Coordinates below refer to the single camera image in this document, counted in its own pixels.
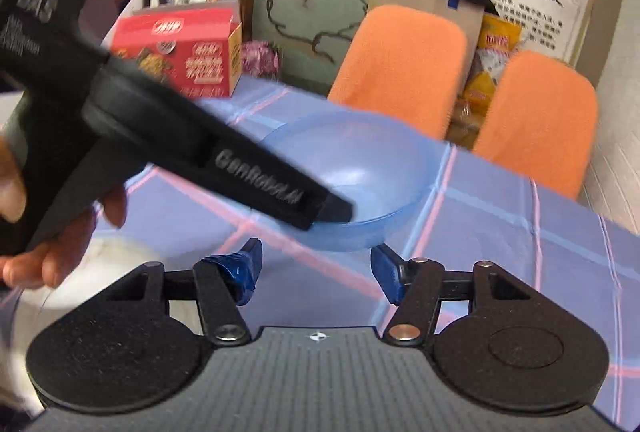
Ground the blue plastic bowl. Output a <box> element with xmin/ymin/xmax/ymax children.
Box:
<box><xmin>262</xmin><ymin>110</ymin><xmax>444</xmax><ymax>252</ymax></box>

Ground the white ceramic bowl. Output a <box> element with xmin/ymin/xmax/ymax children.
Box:
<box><xmin>17</xmin><ymin>231</ymin><xmax>158</xmax><ymax>313</ymax></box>

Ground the person's left hand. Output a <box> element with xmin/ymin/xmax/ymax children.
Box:
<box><xmin>1</xmin><ymin>129</ymin><xmax>138</xmax><ymax>289</ymax></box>

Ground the blue plaid tablecloth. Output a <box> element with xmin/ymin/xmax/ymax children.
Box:
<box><xmin>0</xmin><ymin>75</ymin><xmax>640</xmax><ymax>418</ymax></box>

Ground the red cracker box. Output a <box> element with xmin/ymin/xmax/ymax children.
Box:
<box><xmin>111</xmin><ymin>8</ymin><xmax>242</xmax><ymax>99</ymax></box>

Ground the pink flower bundle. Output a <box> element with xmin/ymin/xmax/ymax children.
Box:
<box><xmin>241</xmin><ymin>40</ymin><xmax>282</xmax><ymax>80</ymax></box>

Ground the left orange chair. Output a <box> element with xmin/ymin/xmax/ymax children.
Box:
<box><xmin>328</xmin><ymin>5</ymin><xmax>466</xmax><ymax>140</ymax></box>

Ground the orange chair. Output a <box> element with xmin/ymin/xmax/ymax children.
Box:
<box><xmin>473</xmin><ymin>51</ymin><xmax>598</xmax><ymax>200</ymax></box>
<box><xmin>328</xmin><ymin>5</ymin><xmax>466</xmax><ymax>140</ymax></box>

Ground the right orange chair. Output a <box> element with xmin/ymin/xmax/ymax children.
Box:
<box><xmin>473</xmin><ymin>51</ymin><xmax>598</xmax><ymax>200</ymax></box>

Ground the yellow snack bag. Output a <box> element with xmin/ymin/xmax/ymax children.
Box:
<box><xmin>447</xmin><ymin>14</ymin><xmax>522</xmax><ymax>150</ymax></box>

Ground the brown cardboard box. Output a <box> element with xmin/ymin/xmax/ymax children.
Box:
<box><xmin>371</xmin><ymin>0</ymin><xmax>485</xmax><ymax>92</ymax></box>

